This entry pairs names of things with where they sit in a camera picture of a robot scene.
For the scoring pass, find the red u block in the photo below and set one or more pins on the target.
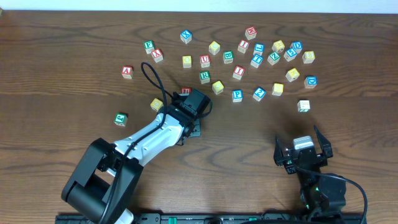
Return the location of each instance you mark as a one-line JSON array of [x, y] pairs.
[[186, 91], [205, 61]]

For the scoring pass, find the red U block lower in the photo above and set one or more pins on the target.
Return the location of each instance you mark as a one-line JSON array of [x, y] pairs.
[[186, 91]]

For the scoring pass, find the red A wooden block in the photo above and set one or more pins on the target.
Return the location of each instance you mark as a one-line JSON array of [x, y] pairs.
[[127, 72]]

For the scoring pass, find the blue 5 wooden block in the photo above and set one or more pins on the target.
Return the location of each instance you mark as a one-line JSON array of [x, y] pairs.
[[290, 54]]

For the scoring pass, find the red H wooden block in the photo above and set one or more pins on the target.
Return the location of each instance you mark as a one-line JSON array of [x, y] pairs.
[[250, 33]]

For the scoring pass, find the yellow S wooden block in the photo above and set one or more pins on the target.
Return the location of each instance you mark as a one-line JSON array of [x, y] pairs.
[[277, 89]]

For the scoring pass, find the green B wooden block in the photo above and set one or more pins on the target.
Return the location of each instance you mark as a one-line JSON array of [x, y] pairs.
[[228, 56]]

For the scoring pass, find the yellow 2 wooden block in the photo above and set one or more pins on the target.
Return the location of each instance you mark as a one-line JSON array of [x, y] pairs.
[[156, 104]]

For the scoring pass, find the green F wooden block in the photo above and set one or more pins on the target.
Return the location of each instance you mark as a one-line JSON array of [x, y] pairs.
[[149, 46]]

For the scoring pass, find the green 7 wooden block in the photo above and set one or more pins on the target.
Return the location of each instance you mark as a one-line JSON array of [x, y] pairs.
[[303, 106]]

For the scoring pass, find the yellow block lower middle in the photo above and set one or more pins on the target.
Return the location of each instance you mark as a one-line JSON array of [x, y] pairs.
[[217, 87]]

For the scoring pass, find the yellow block upper middle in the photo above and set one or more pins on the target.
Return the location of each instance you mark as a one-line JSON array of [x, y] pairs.
[[214, 48]]

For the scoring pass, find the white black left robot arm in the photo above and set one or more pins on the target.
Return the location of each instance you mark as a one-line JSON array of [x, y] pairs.
[[104, 180]]

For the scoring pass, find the red i block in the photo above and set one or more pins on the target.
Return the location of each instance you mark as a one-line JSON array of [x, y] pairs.
[[238, 72], [243, 46]]

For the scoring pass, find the red I block near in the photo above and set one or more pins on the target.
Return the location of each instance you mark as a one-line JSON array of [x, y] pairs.
[[238, 72]]

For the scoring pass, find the red X wooden block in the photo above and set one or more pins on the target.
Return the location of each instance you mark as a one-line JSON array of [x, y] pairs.
[[157, 55]]

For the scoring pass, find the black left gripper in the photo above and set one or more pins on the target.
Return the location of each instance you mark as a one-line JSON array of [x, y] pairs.
[[179, 96]]

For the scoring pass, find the yellow 8 wooden block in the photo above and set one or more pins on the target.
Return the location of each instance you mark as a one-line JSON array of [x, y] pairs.
[[308, 57]]

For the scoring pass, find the red U block upper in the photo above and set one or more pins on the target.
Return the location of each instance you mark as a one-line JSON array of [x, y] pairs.
[[205, 61]]

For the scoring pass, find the blue T wooden block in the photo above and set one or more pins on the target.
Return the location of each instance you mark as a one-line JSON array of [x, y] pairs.
[[256, 60]]

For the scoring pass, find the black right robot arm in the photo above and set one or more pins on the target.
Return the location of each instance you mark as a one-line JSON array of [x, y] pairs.
[[322, 194]]

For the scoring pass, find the blue P wooden block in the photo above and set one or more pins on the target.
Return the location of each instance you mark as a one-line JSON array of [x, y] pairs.
[[237, 96]]

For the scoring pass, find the blue D block near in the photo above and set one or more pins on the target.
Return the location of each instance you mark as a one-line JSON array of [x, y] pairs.
[[310, 82]]

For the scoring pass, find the green Z wooden block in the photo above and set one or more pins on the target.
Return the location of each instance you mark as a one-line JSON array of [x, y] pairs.
[[273, 58]]

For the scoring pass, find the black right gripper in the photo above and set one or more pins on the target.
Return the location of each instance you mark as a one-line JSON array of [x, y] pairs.
[[303, 154]]

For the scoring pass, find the yellow O wooden block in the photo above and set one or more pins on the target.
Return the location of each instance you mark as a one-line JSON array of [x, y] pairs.
[[187, 61]]

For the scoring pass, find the red I block far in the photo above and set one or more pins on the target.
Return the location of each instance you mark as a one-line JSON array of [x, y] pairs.
[[243, 46]]

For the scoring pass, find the green R wooden block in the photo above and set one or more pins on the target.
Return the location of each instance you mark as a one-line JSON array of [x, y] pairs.
[[204, 77]]

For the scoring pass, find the green J wooden block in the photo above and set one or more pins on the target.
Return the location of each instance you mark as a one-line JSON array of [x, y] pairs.
[[120, 119]]

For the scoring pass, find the blue X wooden block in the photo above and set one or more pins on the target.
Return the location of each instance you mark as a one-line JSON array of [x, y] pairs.
[[186, 36]]

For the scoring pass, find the blue D block far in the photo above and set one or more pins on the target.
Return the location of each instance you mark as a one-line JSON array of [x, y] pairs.
[[296, 46]]

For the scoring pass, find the blue L wooden block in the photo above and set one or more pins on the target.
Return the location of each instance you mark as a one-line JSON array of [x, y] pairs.
[[258, 49]]

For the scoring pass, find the yellow block with picture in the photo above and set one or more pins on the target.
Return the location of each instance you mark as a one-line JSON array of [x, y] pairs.
[[292, 74]]

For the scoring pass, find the blue 2 wooden block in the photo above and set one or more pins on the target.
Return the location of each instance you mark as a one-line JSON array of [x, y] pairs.
[[259, 94]]

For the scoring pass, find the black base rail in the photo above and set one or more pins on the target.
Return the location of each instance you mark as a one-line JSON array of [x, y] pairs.
[[147, 218]]

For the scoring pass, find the blue d block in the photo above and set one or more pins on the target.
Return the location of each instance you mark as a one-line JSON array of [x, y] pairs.
[[310, 82], [296, 46]]

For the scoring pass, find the yellow block near Z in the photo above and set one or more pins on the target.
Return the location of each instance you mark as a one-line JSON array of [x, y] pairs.
[[278, 46]]

